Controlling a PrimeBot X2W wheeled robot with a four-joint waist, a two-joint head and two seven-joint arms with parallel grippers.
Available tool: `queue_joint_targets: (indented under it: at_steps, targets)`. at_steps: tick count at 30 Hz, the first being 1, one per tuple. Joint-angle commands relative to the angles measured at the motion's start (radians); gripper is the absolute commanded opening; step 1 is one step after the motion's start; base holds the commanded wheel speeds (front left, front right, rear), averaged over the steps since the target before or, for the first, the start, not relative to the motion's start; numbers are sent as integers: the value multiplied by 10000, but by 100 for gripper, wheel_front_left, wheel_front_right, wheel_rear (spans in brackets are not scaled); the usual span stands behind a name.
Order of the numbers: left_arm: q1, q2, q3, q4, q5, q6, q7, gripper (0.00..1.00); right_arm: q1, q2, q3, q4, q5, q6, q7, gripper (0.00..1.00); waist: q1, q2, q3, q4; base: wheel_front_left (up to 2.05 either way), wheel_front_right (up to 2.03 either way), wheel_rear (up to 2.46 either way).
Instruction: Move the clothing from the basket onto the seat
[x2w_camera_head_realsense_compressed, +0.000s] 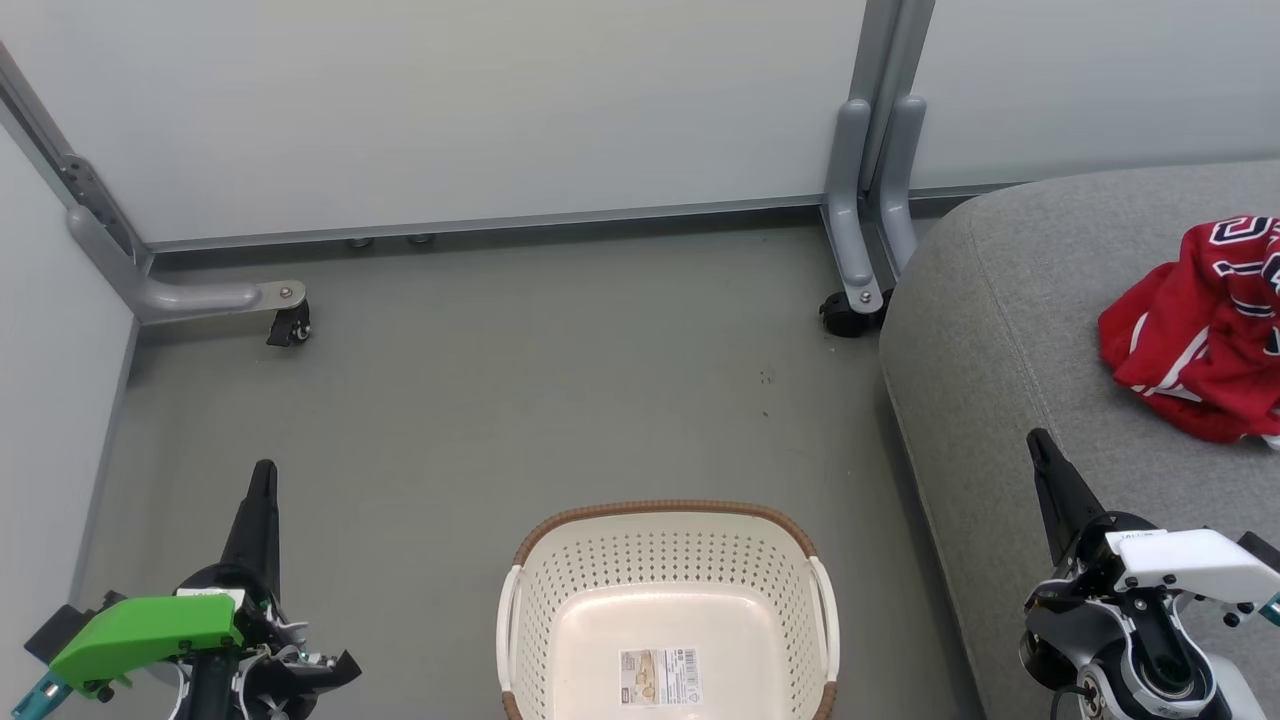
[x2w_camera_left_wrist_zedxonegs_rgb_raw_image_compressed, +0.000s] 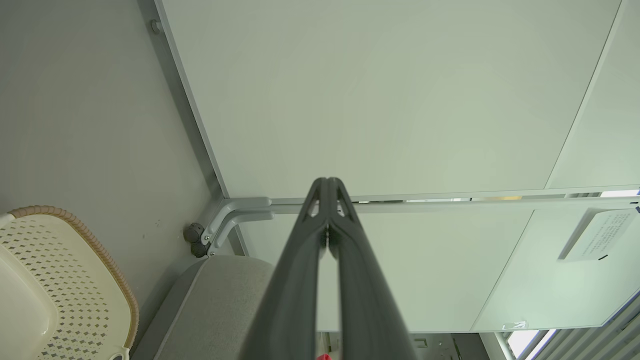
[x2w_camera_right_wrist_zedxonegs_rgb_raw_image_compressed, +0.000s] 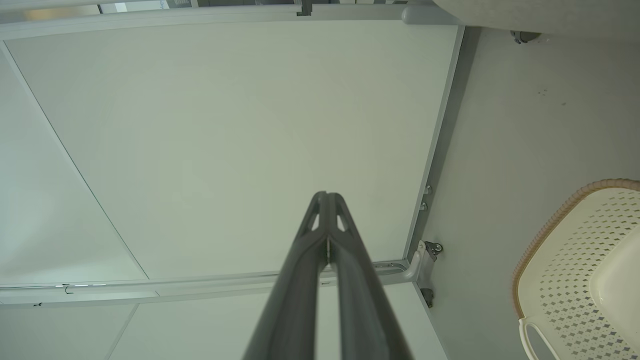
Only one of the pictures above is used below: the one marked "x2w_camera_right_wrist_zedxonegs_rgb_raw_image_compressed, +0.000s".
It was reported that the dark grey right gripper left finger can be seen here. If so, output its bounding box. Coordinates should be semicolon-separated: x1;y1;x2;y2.
242;191;331;360

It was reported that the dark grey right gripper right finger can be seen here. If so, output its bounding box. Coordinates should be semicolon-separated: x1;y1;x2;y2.
327;192;414;360

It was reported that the white perforated laundry basket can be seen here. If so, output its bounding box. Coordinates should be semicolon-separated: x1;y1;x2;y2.
512;178;640;360

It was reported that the grey partition support leg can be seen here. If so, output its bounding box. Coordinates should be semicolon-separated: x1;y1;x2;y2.
372;240;444;291

